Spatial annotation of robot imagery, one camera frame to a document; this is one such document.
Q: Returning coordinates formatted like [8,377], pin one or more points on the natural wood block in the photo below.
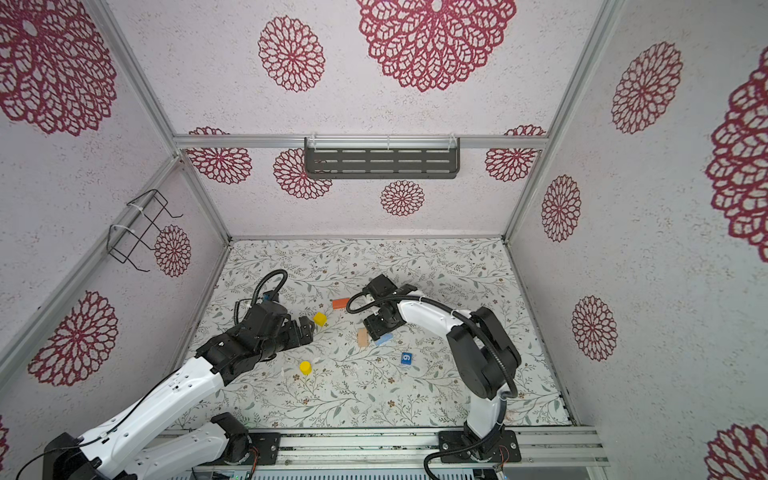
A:
[363,339]

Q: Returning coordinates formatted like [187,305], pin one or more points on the dark grey wall shelf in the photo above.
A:
[386,160]

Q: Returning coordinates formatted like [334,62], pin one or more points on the black wire wall rack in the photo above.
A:
[152,226]

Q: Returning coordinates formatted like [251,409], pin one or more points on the orange wooden block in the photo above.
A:
[339,304]

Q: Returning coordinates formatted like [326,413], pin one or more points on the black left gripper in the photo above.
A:
[296,337]

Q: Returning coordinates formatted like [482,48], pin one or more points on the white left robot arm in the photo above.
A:
[120,448]

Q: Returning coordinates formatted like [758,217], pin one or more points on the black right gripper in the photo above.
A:
[373,326]

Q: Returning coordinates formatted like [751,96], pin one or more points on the yellow wooden cube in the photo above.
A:
[320,319]

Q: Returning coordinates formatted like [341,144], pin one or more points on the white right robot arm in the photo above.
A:
[485,357]

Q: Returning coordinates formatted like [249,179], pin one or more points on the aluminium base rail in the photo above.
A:
[405,448]

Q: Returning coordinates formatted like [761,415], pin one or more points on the light blue wooden block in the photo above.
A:
[384,339]

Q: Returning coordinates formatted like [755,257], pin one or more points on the yellow wooden cylinder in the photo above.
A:
[305,368]

